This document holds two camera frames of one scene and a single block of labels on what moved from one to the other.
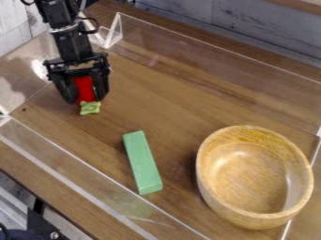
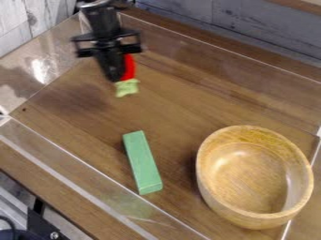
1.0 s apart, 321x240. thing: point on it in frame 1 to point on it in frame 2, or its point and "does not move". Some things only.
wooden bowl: (255, 176) does not move
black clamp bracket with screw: (40, 225) does not move
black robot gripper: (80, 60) to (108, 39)
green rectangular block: (147, 172) does not move
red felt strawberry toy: (86, 95) to (128, 86)
